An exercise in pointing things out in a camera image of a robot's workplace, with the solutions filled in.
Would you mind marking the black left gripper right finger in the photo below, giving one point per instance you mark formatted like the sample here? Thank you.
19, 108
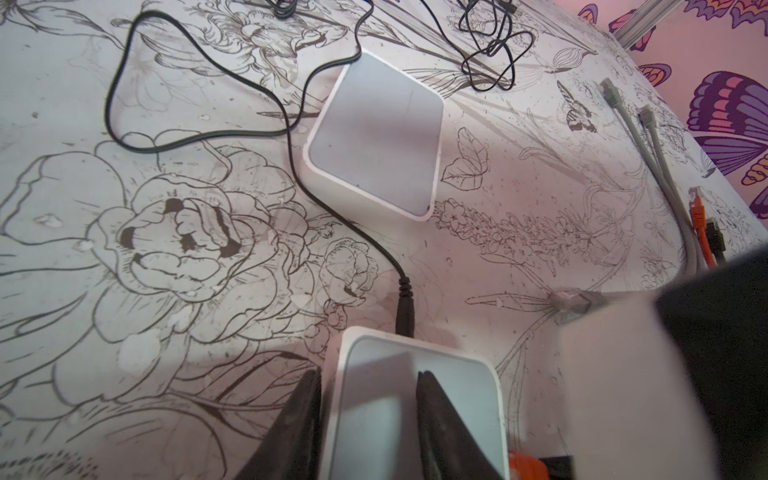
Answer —
447, 448

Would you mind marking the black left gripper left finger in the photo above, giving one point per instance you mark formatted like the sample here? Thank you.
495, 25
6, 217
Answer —
290, 449

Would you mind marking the white network switch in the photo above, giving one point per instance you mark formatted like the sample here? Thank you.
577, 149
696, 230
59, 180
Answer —
374, 152
368, 407

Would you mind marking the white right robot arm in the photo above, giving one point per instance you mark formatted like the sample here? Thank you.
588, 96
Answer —
672, 384

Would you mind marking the aluminium frame post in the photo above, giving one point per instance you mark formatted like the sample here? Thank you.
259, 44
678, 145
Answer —
643, 20

